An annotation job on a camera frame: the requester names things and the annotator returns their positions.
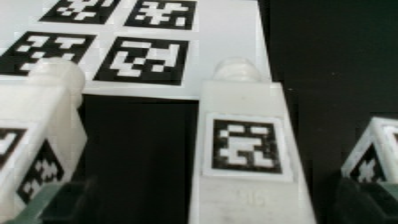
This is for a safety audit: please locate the small white center block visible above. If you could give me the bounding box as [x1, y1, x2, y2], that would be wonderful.
[0, 57, 87, 224]

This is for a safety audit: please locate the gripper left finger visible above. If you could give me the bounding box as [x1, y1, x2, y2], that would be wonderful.
[11, 178, 98, 224]

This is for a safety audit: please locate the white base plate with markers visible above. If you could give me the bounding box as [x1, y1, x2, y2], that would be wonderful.
[0, 0, 270, 99]

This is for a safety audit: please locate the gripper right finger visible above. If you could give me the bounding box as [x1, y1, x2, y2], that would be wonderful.
[329, 178, 398, 224]

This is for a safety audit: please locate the white cube leg left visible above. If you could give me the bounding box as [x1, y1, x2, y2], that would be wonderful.
[341, 117, 398, 183]

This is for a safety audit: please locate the white chair leg block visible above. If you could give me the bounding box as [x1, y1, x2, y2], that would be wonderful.
[188, 58, 316, 224]

